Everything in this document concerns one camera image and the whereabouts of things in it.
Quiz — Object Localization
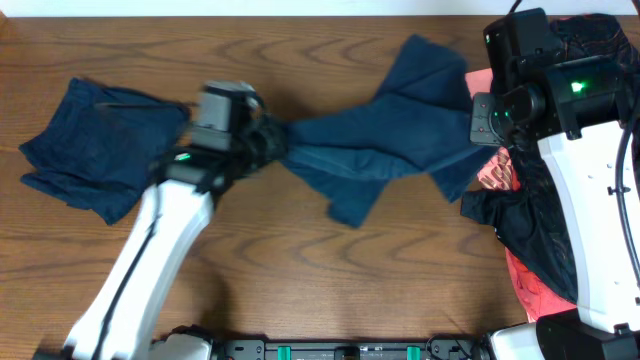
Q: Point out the black patterned orange-line garment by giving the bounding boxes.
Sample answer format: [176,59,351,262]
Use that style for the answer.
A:
[461,14,639,304]

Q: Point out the coral red garment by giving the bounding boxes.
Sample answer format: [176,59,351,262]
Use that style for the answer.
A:
[465,69,575,323]

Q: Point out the folded dark blue shorts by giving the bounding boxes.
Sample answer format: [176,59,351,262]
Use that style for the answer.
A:
[19,78,190,225]

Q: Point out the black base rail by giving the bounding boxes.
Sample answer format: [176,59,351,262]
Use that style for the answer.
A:
[149,324,491,360]

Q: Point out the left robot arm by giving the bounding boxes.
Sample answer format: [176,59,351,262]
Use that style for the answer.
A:
[59,81,286,360]

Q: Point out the dark blue denim shorts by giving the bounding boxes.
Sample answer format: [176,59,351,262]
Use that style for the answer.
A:
[282,35,497,228]

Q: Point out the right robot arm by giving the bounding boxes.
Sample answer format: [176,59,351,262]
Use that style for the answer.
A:
[462,8,639,359]

